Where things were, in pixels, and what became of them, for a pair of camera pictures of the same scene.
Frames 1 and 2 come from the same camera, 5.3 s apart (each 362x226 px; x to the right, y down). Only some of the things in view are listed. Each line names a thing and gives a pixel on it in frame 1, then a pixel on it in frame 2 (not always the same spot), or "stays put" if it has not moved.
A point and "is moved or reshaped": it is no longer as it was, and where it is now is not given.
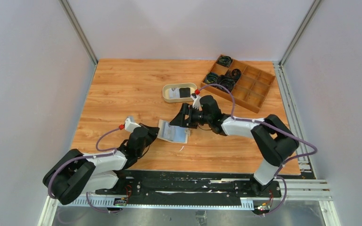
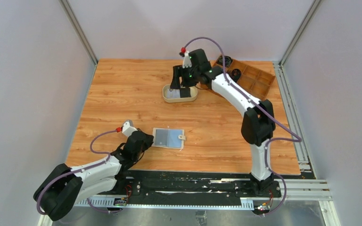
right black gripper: [179, 120] → [177, 72]
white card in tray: [175, 94] stays put
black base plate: [189, 184] stays put
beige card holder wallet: [172, 133] is moved or reshaped
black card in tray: [185, 92] stays put
